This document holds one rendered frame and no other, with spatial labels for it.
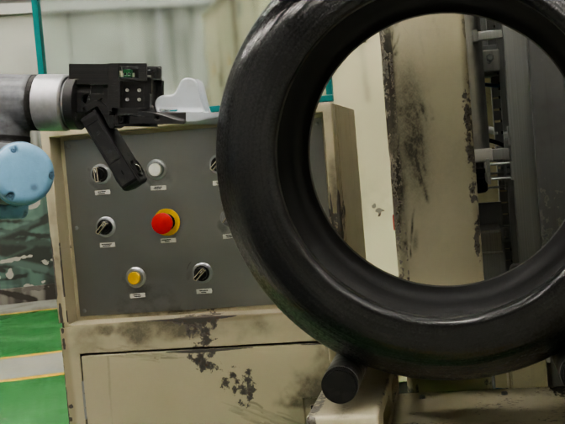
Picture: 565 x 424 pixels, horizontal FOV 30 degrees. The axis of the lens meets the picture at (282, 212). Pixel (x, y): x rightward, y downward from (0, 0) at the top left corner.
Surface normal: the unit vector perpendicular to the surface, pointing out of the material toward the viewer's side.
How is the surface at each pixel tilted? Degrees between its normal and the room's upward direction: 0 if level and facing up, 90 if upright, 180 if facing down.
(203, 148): 90
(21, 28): 90
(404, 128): 90
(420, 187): 90
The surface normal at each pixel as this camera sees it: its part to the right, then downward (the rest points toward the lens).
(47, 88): -0.15, -0.41
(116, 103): -0.17, 0.07
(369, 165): 0.22, 0.04
